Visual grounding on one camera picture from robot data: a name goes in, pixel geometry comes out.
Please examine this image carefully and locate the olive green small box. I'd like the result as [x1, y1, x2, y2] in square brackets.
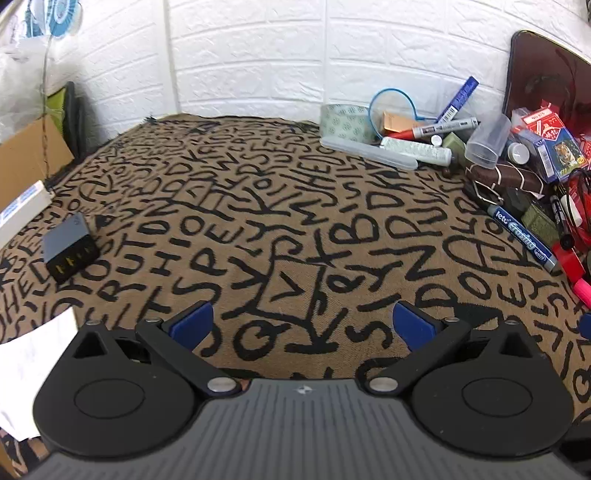
[441, 131, 469, 160]

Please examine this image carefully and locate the white flat box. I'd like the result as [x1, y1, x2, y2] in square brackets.
[0, 181, 54, 250]

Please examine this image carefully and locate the blue pen box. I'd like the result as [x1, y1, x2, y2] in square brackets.
[436, 76, 479, 123]

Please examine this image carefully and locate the pink capped black chalk marker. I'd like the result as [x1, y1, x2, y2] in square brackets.
[573, 277, 591, 309]

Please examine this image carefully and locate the blue playing card box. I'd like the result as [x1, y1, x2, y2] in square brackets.
[510, 127, 589, 183]

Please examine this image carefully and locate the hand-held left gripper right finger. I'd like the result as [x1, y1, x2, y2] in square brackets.
[367, 300, 551, 398]

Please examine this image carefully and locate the black panel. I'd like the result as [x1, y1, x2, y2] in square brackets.
[65, 82, 86, 158]

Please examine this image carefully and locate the green cushion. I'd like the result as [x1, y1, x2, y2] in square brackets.
[46, 88, 70, 139]

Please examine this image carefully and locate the wide clear plastic case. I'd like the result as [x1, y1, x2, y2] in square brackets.
[464, 113, 512, 166]

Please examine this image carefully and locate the white paper sheet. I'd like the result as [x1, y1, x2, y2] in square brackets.
[0, 307, 79, 441]

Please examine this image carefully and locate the brown cardboard box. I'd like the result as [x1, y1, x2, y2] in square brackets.
[0, 117, 75, 208]

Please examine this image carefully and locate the letter print brown blanket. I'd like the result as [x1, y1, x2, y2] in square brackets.
[0, 113, 591, 480]

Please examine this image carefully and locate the black charger block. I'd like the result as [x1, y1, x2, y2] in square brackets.
[42, 212, 100, 283]

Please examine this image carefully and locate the white tube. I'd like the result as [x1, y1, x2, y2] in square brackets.
[379, 137, 453, 167]

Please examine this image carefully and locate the dark brown lacquer board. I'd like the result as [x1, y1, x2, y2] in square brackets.
[501, 30, 591, 153]

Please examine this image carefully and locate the green patterned tape roll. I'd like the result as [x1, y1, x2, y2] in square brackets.
[320, 104, 377, 144]

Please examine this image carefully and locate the clear plastic bag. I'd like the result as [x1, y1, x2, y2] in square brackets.
[0, 37, 51, 130]

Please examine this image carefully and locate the brown patterned wallet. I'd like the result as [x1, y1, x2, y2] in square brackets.
[464, 164, 555, 197]

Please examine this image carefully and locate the rose gold box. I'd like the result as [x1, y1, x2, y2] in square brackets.
[381, 112, 419, 137]

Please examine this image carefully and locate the green metal tin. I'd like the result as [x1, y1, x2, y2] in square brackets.
[522, 203, 561, 241]

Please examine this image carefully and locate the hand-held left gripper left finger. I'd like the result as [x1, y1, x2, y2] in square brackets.
[60, 300, 242, 398]

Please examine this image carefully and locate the blue grey marker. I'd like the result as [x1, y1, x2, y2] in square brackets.
[487, 204, 557, 273]

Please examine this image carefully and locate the blue white round fan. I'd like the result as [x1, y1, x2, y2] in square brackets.
[23, 0, 86, 40]

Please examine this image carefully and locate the blue ring loop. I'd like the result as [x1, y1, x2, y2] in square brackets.
[368, 88, 437, 139]

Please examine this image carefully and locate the red and grey marker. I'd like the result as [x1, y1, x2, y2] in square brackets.
[388, 117, 481, 140]

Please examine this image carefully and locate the red playing card box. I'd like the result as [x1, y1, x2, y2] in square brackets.
[524, 104, 578, 139]

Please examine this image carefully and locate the red tape roll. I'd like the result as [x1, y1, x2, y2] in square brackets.
[551, 242, 589, 282]

